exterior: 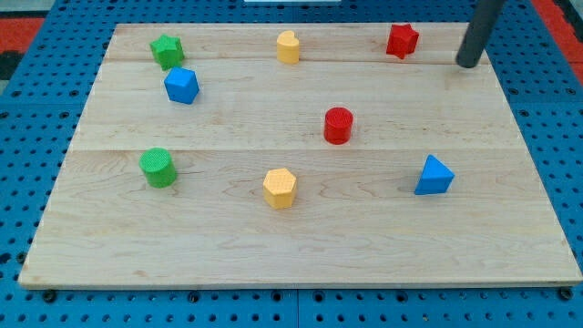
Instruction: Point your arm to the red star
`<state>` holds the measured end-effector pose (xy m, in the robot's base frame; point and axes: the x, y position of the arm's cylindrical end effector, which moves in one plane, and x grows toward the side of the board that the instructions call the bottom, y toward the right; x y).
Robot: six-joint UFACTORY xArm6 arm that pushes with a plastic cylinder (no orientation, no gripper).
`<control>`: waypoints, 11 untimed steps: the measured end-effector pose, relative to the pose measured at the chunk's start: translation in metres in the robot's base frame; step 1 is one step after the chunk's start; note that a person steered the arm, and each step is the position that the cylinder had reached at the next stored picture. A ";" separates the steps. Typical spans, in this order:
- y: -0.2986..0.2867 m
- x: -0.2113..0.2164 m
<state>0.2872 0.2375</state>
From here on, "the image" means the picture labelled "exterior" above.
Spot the red star block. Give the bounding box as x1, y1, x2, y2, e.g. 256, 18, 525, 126
385, 24, 420, 59

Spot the green star block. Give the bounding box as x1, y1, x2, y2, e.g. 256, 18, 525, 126
149, 34, 184, 71

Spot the yellow hexagon block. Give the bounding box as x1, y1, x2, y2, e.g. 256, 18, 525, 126
262, 168, 297, 210

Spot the red cylinder block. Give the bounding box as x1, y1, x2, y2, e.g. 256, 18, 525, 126
323, 107, 353, 145

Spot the light wooden board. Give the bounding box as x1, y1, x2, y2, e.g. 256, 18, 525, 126
19, 23, 582, 290

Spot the yellow heart block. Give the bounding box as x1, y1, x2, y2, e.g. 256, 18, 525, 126
276, 30, 300, 64

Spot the green cylinder block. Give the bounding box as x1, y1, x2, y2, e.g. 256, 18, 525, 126
138, 148, 177, 189

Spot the blue cube block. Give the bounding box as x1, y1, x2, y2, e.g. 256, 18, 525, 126
164, 67, 199, 104

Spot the blue triangle block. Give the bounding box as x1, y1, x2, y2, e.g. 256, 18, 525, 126
414, 155, 455, 195

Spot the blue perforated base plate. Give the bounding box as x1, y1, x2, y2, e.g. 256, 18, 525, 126
1, 1, 582, 327

